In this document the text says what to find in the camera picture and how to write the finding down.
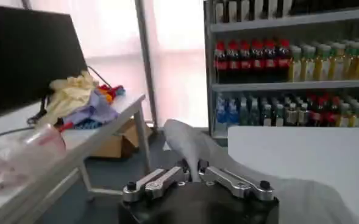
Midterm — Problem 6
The clear plastic bag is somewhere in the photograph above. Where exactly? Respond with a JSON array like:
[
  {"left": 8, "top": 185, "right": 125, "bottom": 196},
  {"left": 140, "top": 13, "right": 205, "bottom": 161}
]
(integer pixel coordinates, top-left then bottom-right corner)
[{"left": 0, "top": 122, "right": 67, "bottom": 191}]

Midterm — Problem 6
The shelf rack with bottles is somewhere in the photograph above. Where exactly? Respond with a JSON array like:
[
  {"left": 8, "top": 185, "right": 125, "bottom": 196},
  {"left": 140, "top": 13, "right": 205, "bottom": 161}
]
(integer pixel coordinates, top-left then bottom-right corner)
[{"left": 202, "top": 0, "right": 359, "bottom": 140}]

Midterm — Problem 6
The pale purple cloth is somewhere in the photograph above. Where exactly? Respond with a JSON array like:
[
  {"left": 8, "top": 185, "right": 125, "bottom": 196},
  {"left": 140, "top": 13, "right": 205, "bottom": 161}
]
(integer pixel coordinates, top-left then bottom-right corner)
[{"left": 62, "top": 90, "right": 119, "bottom": 126}]

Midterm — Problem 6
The grey cable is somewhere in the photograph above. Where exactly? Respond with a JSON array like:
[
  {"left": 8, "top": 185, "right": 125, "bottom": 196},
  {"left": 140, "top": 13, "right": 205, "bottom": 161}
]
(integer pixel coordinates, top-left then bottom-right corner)
[{"left": 0, "top": 125, "right": 37, "bottom": 143}]

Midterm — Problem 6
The black monitor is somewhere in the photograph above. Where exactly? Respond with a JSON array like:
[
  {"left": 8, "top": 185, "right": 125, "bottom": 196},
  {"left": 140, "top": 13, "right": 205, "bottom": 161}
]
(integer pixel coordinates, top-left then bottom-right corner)
[{"left": 0, "top": 4, "right": 89, "bottom": 119}]

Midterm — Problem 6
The grey window frame pole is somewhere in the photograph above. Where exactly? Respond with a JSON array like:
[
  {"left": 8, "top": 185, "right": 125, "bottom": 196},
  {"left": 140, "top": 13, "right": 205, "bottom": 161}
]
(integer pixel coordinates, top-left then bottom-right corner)
[{"left": 134, "top": 0, "right": 159, "bottom": 129}]

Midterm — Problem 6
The white side table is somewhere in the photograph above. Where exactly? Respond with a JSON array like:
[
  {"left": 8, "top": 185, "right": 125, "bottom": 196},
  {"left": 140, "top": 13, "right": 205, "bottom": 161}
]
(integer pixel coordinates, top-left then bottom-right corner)
[{"left": 0, "top": 93, "right": 153, "bottom": 224}]

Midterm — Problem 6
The blue patterned cloth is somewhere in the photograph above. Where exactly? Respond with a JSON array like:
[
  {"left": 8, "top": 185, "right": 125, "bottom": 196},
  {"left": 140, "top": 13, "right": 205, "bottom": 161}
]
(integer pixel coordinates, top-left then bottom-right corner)
[{"left": 73, "top": 117, "right": 103, "bottom": 131}]

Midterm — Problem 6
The brown cardboard box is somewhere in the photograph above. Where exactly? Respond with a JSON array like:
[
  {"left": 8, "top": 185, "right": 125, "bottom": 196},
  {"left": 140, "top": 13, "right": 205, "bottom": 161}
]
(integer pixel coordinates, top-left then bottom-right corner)
[{"left": 90, "top": 116, "right": 154, "bottom": 159}]

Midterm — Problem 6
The white shirt with colourful print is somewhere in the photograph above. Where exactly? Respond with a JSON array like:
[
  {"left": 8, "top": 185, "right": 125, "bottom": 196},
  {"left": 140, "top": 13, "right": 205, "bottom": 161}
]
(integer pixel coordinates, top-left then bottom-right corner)
[{"left": 162, "top": 118, "right": 359, "bottom": 224}]

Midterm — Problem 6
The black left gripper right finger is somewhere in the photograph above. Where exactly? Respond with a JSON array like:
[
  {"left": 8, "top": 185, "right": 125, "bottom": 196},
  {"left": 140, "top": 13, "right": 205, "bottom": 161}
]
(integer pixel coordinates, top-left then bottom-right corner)
[{"left": 197, "top": 159, "right": 275, "bottom": 202}]

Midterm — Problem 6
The thin black cable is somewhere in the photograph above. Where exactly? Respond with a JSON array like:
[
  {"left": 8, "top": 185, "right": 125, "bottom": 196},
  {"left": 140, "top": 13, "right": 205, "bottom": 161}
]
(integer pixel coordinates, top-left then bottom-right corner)
[{"left": 87, "top": 65, "right": 113, "bottom": 88}]

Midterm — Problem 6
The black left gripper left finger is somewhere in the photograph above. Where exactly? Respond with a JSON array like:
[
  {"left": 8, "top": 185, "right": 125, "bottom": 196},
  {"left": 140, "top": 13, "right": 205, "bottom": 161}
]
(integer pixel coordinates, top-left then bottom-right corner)
[{"left": 123, "top": 159, "right": 191, "bottom": 203}]

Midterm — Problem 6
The pale yellow cloth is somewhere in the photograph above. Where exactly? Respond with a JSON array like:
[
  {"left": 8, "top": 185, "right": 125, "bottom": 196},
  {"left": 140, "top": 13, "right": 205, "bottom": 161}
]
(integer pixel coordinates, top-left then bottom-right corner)
[{"left": 36, "top": 71, "right": 100, "bottom": 128}]

